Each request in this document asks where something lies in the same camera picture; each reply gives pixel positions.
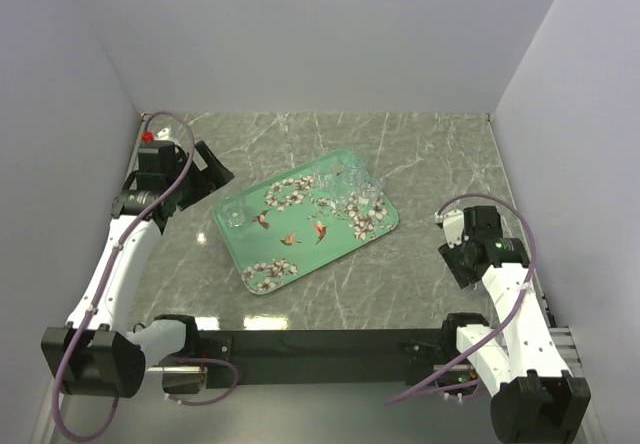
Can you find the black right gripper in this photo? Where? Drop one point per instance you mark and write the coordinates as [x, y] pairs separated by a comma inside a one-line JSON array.
[[462, 277]]

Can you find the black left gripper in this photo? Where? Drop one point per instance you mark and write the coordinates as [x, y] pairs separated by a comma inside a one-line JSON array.
[[209, 179]]

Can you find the clear faceted drinking glass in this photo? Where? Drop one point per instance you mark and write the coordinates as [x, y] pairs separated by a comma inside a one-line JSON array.
[[369, 188], [349, 165], [323, 174], [234, 215]]

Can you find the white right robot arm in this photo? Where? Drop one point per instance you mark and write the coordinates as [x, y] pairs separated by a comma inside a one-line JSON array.
[[535, 398]]

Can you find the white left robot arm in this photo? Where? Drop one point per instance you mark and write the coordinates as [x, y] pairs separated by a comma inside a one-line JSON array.
[[93, 354]]

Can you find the green floral bird tray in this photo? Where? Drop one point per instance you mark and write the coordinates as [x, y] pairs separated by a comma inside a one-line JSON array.
[[293, 228]]

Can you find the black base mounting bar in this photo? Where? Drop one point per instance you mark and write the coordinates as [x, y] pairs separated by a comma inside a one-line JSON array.
[[273, 357]]

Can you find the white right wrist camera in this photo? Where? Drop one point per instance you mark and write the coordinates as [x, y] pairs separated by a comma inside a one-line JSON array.
[[453, 225]]

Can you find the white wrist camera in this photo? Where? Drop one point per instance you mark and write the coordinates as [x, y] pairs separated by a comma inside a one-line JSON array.
[[162, 134], [453, 225]]

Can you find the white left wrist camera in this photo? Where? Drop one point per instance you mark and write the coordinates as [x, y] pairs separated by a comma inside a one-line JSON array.
[[162, 134]]

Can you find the aluminium frame rail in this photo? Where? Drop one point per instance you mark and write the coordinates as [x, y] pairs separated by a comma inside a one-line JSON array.
[[561, 336]]

